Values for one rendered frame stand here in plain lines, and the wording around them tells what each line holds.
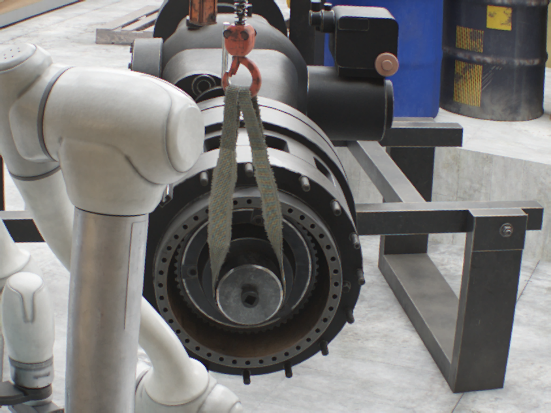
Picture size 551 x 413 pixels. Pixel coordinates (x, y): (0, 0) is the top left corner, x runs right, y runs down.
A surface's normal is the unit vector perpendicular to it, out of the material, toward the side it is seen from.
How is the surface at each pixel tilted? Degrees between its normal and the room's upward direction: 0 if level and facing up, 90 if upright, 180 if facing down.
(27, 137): 108
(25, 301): 72
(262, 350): 12
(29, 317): 82
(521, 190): 90
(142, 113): 53
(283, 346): 29
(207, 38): 37
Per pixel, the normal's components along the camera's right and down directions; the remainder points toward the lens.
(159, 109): 0.13, -0.38
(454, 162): -0.39, 0.30
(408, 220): 0.16, 0.34
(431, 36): 0.69, 0.27
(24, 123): -0.53, 0.40
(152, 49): 0.06, -0.69
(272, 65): 0.17, -0.89
